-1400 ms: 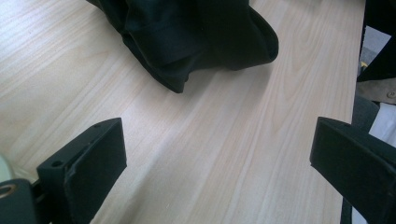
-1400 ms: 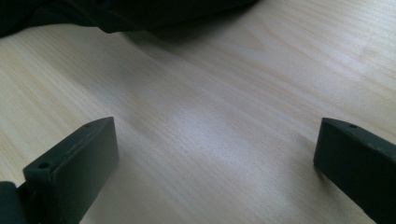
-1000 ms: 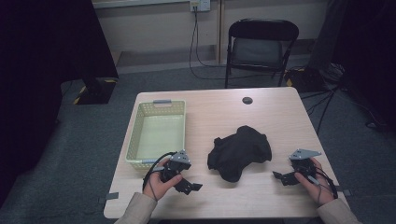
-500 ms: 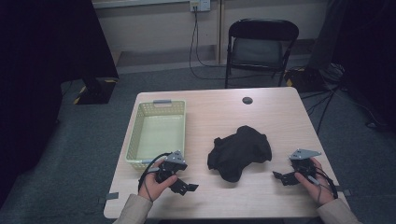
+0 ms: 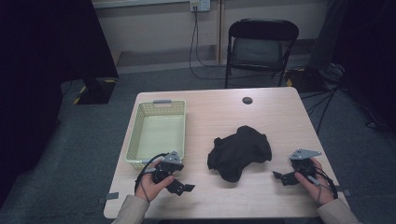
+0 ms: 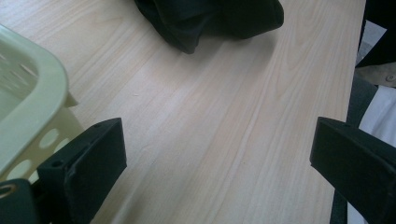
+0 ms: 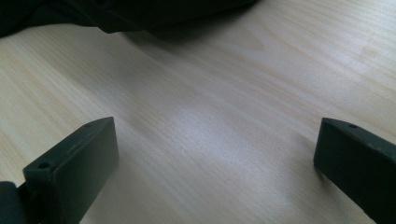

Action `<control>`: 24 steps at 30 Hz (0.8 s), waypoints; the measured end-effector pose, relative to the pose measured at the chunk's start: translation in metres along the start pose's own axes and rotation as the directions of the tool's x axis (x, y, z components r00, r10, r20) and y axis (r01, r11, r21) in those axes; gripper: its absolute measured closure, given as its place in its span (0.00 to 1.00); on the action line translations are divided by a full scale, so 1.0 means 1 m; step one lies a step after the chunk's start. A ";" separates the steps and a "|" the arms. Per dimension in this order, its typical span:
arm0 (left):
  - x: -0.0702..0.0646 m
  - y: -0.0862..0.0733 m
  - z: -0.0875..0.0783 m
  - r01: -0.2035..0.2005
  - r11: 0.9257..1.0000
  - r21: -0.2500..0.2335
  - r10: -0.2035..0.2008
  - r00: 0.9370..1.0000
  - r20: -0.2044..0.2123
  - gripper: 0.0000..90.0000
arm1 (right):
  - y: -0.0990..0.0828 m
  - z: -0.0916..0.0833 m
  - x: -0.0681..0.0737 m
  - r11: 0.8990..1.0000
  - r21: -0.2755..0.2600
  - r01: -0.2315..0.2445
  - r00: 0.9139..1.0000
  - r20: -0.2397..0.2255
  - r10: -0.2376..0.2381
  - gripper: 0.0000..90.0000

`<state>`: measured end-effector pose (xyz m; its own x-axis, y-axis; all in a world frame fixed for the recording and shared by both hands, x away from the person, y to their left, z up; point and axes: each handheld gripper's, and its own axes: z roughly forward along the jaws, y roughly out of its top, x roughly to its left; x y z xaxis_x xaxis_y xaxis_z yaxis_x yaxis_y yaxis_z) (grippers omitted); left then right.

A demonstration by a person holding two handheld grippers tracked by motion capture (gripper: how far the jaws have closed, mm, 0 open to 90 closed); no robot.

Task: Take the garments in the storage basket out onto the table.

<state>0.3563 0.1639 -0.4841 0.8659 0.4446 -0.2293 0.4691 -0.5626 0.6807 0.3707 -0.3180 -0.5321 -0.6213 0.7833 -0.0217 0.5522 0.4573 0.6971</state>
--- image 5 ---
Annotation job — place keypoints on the pale green plastic basket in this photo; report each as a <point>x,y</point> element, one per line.
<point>158,137</point>

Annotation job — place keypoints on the white wall socket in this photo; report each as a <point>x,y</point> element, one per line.
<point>200,4</point>

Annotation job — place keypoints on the black table grommet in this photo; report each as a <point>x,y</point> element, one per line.
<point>247,100</point>

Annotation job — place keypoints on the black cloth garment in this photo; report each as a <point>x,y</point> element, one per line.
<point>239,152</point>

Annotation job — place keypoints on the grey tape strip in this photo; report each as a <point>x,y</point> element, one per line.
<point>112,196</point>
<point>345,191</point>

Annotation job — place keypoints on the grey hanging cloth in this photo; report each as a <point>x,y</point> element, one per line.
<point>325,34</point>

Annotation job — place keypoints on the black box with yellow stripes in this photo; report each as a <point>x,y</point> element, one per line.
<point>306,79</point>

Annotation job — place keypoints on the black folding chair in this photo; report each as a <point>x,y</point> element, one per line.
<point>263,31</point>

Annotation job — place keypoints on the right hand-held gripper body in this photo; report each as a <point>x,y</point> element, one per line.
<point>303,165</point>

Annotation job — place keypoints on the person's right hand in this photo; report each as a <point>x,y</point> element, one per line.
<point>319,188</point>

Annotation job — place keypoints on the person's left hand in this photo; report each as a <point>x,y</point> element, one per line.
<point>149,188</point>

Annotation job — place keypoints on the large dark curtain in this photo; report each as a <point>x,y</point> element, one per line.
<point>43,62</point>

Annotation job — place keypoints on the black tripod legs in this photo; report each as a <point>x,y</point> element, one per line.
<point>323,107</point>

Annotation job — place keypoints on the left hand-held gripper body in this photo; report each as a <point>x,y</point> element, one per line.
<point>168,169</point>

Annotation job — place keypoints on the black stand base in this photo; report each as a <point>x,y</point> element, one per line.
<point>96,91</point>

